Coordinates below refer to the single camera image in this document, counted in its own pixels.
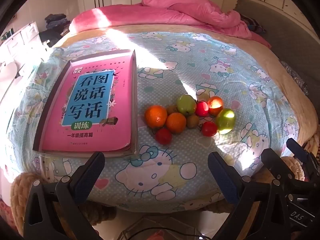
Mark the black cable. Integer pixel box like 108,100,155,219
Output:
120,227,213,240

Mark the pile of folded dark clothes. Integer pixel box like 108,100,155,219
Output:
45,14,70,30

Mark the dark floral cloth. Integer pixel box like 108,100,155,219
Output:
280,60,309,95

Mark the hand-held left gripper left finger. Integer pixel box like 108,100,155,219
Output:
24,151,105,240

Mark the beige chunky knit blanket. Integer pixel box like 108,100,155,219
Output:
10,172,118,230

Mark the pink book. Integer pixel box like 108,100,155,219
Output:
40,54,135,153

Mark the red tomato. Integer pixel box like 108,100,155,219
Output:
201,121,218,137
155,128,173,145
195,101,209,117

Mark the grey upholstered headboard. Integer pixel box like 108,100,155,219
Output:
235,0,320,120

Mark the green apple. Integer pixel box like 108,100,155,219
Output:
215,108,236,134
176,94,197,116

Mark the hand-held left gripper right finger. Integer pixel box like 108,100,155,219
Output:
208,151,297,240

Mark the orange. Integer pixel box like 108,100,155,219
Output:
144,105,167,128
165,112,187,133

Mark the red apple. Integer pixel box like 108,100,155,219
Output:
207,96,224,116

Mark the light blue cartoon cat sheet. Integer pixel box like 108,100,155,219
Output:
5,31,313,210

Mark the dark plaid pillow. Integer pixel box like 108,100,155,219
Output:
241,14,268,34

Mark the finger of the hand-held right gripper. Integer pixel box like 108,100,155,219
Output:
261,149,304,180
286,138,320,173

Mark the white drawer cabinet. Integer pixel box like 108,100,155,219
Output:
0,21,43,63

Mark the pink fleece blanket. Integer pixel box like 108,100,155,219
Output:
69,0,272,49

